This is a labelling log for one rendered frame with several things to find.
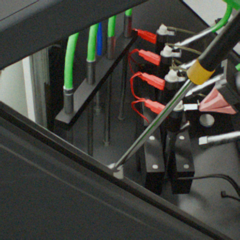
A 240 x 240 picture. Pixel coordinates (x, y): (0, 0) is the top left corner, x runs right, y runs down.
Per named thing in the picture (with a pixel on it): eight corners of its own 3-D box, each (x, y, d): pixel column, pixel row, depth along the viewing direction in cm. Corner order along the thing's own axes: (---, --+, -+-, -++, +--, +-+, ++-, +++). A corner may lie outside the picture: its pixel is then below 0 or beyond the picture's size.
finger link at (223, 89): (186, 80, 92) (225, 59, 87) (208, 103, 95) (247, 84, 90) (181, 104, 88) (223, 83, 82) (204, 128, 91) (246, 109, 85)
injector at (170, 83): (177, 152, 111) (190, 82, 96) (155, 152, 110) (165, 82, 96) (175, 143, 113) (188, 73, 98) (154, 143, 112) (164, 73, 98)
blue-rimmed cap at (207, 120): (214, 128, 127) (215, 124, 126) (200, 128, 127) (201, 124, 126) (211, 117, 130) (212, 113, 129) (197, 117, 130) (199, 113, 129)
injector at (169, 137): (181, 180, 105) (196, 111, 90) (158, 180, 105) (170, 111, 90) (179, 170, 107) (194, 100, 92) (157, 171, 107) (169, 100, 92)
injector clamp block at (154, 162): (184, 212, 108) (195, 170, 97) (140, 213, 107) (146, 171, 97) (169, 107, 132) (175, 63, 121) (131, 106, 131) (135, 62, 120)
